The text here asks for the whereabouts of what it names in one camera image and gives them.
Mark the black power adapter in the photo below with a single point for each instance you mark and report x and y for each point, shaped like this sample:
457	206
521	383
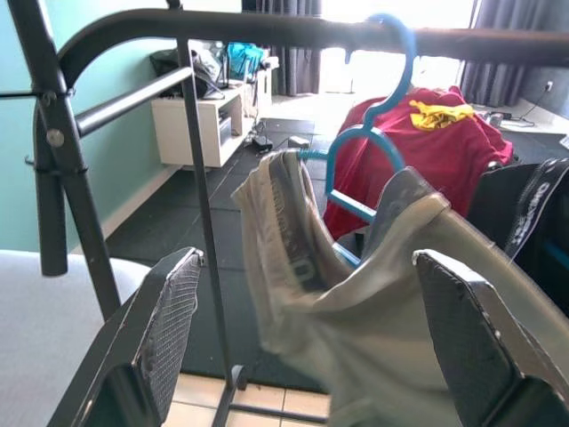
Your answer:
262	143

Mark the black foam floor mat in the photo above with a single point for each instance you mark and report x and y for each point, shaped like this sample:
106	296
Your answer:
178	222

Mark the beige grey underwear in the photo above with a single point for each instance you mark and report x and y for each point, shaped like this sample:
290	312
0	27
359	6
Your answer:
369	333

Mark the grey curtain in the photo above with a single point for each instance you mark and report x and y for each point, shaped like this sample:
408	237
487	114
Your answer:
493	80
298	71

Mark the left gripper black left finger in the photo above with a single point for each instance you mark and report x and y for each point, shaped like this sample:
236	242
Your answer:
133	347

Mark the white power adapter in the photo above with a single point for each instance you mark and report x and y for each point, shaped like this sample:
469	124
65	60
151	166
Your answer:
298	141

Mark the white low tv cabinet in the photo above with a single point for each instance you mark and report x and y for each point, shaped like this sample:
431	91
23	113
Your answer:
186	133

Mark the white mattress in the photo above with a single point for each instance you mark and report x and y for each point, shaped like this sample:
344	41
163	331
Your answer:
40	338

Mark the red garment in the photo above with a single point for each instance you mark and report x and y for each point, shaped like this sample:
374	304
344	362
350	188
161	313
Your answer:
444	155

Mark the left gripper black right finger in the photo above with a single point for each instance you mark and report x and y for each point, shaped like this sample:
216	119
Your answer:
480	356

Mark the black metal clothes rack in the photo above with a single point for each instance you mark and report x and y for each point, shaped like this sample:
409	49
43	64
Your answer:
266	26

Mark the blue plastic hanger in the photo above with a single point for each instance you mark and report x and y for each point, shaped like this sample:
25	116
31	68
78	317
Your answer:
371	122

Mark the black underwear with lettered waistband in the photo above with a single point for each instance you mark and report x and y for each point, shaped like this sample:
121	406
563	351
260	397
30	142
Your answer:
493	200

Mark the teal bag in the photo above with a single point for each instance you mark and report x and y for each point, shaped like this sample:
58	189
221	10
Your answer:
242	55

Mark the white desk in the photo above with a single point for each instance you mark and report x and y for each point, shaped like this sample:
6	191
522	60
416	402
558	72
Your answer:
533	116

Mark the black bag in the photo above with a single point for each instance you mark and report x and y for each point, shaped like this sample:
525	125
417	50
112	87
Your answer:
166	62

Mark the yellow garment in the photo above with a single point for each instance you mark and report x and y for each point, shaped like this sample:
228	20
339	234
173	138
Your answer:
433	119

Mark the white narrow side cabinet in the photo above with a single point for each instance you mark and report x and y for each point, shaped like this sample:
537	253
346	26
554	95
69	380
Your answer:
265	84

